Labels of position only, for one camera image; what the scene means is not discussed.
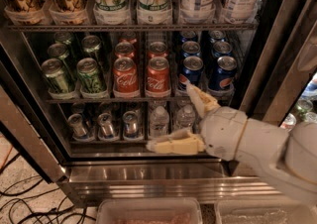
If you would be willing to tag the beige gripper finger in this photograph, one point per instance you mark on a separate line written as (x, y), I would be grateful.
(180, 142)
(202, 101)

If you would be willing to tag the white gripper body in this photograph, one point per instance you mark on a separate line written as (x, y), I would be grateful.
(223, 133)

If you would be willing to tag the green can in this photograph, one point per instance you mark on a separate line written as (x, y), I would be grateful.
(57, 76)
(92, 47)
(61, 52)
(66, 38)
(90, 75)

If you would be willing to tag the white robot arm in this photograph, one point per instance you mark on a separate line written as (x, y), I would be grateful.
(286, 160)

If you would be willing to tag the front right pepsi can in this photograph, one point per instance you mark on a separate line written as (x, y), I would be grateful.
(223, 73)

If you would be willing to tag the pepsi can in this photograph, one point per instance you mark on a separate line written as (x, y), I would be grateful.
(221, 49)
(185, 36)
(190, 71)
(223, 73)
(190, 48)
(216, 36)

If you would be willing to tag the front left pepsi can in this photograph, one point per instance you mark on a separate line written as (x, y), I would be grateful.
(190, 71)

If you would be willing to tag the front right coca-cola can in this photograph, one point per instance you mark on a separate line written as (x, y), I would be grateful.
(158, 75)

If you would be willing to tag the coca-cola can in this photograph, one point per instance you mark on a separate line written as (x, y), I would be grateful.
(125, 49)
(129, 37)
(158, 75)
(125, 75)
(157, 48)

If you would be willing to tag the middle left pepsi can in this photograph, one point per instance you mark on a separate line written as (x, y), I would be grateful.
(190, 48)

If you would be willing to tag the middle right pepsi can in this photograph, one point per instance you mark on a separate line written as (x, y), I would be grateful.
(221, 49)

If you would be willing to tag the right silver slim can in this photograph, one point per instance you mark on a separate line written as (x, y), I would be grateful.
(131, 125)

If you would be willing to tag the silver slim can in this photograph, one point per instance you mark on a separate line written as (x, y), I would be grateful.
(131, 125)
(105, 125)
(76, 122)

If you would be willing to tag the back right pepsi can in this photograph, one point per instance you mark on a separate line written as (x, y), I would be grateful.
(216, 36)

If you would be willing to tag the back left pepsi can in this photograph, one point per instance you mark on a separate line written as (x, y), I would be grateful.
(185, 36)

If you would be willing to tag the middle right coca-cola can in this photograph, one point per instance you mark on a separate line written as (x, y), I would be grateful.
(157, 48)

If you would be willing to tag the glass fridge door right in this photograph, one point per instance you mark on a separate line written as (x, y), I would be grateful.
(287, 64)

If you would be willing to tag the middle silver slim can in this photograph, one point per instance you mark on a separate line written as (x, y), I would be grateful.
(105, 125)

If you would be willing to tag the front left coca-cola can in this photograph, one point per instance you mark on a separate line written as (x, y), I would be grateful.
(125, 75)

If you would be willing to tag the middle left coca-cola can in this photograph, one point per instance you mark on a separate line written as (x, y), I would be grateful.
(125, 49)

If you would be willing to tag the back left coca-cola can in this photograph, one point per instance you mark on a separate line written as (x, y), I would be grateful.
(129, 37)

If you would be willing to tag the left silver slim can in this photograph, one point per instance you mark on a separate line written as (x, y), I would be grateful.
(76, 122)

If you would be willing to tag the steel fridge cabinet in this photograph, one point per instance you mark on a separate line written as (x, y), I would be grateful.
(98, 168)

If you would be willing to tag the open fridge door left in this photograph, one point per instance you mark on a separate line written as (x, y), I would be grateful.
(23, 136)

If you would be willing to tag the middle water bottle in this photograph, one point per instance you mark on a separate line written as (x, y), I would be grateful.
(185, 118)

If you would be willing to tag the water bottle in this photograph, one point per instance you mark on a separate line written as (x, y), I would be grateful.
(185, 118)
(159, 121)

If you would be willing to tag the left water bottle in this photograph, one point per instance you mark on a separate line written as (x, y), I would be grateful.
(159, 121)

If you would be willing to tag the right clear plastic bin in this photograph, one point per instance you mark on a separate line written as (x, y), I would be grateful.
(273, 211)

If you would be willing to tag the clear plastic bin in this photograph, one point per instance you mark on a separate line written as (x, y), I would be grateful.
(273, 211)
(149, 211)

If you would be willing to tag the left clear plastic bin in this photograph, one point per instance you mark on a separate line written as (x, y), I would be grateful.
(149, 211)

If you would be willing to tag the top wire shelf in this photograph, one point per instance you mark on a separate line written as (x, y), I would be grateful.
(133, 28)

